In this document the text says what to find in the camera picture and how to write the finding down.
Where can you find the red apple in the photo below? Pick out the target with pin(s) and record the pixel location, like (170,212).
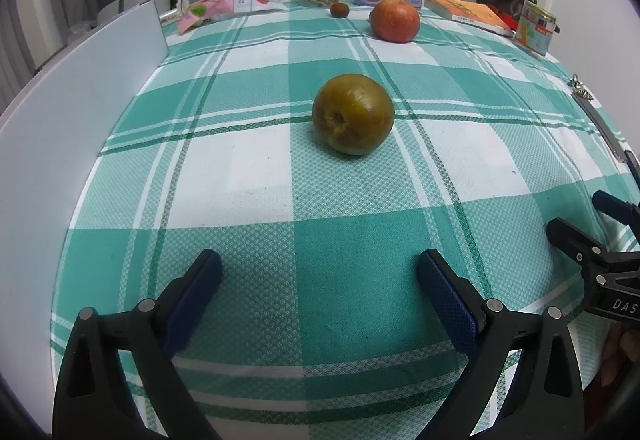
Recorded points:
(396,20)

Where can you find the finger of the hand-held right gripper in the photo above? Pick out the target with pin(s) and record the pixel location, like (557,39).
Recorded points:
(575,237)
(617,207)

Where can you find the white foam board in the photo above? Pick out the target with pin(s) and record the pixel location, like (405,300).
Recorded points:
(75,95)

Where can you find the orange book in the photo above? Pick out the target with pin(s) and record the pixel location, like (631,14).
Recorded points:
(470,13)

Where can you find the green white checkered tablecloth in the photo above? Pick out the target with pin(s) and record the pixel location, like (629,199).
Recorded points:
(350,220)

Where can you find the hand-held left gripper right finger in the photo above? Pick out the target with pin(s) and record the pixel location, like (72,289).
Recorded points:
(450,305)

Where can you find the white snack packet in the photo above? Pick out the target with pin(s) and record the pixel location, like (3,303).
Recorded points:
(260,2)

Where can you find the red cloth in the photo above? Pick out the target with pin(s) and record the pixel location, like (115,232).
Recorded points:
(507,20)

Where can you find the small brown fruit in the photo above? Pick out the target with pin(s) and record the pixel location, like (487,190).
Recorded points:
(339,10)

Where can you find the person's right hand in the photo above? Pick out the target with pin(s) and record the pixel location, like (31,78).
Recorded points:
(622,355)

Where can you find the yellow apple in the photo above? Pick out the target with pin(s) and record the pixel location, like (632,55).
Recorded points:
(352,115)

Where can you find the pink snack packet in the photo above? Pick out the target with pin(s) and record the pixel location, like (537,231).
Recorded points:
(205,10)

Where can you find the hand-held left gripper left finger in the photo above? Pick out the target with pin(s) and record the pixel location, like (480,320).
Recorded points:
(195,300)

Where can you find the metal hair clip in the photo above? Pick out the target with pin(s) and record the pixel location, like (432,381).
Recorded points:
(580,86)

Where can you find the printed tin container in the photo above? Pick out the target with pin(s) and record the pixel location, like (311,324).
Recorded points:
(536,28)

